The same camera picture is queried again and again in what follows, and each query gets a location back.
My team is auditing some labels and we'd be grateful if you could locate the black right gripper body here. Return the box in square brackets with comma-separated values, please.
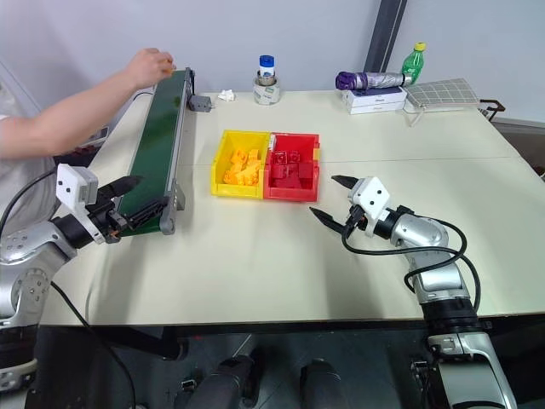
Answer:
[346, 204, 370, 234]

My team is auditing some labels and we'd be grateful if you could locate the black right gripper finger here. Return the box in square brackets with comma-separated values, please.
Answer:
[331, 174, 362, 191]
[308, 206, 349, 235]

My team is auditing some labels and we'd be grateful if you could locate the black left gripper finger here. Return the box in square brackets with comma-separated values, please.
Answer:
[98, 175, 144, 201]
[125, 199, 168, 231]

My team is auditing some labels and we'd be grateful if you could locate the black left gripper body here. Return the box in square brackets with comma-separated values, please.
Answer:
[86, 186, 130, 245]

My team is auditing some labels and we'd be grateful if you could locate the green conveyor belt unit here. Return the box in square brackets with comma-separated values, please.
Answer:
[115, 66, 198, 239]

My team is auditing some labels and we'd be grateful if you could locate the small grey motor box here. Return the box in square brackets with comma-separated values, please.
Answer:
[186, 94, 213, 113]

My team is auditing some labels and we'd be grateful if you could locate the person's bare hand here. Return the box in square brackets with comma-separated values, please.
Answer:
[123, 47, 176, 91]

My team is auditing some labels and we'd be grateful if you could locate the red plastic bin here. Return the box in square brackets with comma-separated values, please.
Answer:
[262, 132, 321, 202]

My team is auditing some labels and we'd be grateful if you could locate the grey flat device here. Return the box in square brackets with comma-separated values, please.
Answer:
[86, 124, 113, 148]

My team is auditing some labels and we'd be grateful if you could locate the white flat carton box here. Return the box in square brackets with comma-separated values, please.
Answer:
[341, 86, 409, 107]
[347, 101, 408, 116]

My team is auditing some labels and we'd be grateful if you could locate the person's white shirt torso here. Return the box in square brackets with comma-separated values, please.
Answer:
[0, 113, 60, 239]

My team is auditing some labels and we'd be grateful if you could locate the yellow plastic bin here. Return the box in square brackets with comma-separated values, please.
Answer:
[210, 130, 273, 200]

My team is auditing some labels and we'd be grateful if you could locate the folded purple grey umbrella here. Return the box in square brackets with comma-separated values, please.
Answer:
[335, 70, 421, 92]

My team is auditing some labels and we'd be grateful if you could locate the white tape roll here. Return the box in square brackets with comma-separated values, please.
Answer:
[252, 74, 283, 107]

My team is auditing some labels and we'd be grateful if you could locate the grid-patterned board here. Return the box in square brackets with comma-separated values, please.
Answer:
[404, 78, 482, 112]

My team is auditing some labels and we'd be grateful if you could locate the green bottle yellow cap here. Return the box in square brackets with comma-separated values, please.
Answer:
[401, 41, 428, 83]

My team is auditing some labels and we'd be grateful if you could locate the white bottle blue cap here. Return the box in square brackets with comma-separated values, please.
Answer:
[258, 54, 277, 86]

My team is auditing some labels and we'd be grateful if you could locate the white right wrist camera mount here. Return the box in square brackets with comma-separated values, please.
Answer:
[347, 176, 393, 238]

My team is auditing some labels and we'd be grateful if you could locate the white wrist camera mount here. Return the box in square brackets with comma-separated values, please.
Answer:
[347, 176, 393, 238]
[55, 163, 105, 245]

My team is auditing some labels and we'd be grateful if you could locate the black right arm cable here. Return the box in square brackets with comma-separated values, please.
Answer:
[340, 208, 483, 319]

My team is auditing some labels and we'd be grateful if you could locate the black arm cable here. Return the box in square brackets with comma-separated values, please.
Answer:
[49, 279, 138, 409]
[0, 169, 60, 233]
[340, 208, 483, 319]

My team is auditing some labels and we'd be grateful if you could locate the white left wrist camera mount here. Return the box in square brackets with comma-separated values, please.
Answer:
[55, 163, 105, 245]

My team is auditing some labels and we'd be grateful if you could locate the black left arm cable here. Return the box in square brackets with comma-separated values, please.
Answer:
[0, 169, 60, 233]
[49, 279, 138, 409]

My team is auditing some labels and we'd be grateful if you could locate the dark grey wall pillar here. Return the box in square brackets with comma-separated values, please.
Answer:
[364, 0, 408, 74]

